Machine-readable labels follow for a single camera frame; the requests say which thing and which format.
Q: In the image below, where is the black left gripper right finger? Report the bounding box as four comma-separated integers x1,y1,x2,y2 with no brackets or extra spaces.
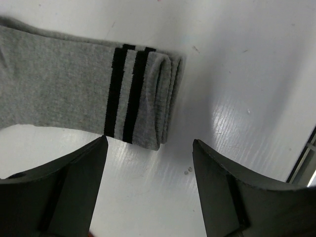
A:
193,139,316,237

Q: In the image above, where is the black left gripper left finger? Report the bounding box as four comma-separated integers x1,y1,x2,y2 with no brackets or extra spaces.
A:
0,136,108,237

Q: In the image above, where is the grey sock with black stripes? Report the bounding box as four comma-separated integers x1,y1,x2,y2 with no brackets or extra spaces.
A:
0,17,184,150

